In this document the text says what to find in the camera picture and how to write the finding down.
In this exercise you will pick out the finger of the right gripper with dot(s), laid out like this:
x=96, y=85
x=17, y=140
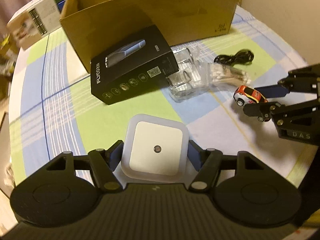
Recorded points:
x=273, y=91
x=261, y=110

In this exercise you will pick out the checkered tablecloth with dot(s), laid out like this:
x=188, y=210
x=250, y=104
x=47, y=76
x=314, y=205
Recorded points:
x=51, y=110

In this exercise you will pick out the red white toy car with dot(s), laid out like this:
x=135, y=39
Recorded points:
x=245, y=95

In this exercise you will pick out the open brown cardboard box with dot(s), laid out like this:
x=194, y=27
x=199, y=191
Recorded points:
x=92, y=26

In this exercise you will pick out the black shaver product box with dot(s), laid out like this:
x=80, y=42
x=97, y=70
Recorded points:
x=137, y=65

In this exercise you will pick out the white square night light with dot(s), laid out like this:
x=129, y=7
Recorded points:
x=155, y=149

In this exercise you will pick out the white product box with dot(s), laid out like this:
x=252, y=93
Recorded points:
x=34, y=21

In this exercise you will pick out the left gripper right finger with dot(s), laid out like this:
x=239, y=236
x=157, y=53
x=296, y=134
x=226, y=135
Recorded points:
x=196, y=155

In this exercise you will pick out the clear plastic case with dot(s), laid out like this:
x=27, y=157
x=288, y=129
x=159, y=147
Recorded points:
x=192, y=78

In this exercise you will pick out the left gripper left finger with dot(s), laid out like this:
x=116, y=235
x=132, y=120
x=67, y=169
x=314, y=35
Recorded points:
x=114, y=154

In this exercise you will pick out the cotton swabs plastic bag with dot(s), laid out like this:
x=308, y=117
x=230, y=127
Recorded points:
x=214, y=74

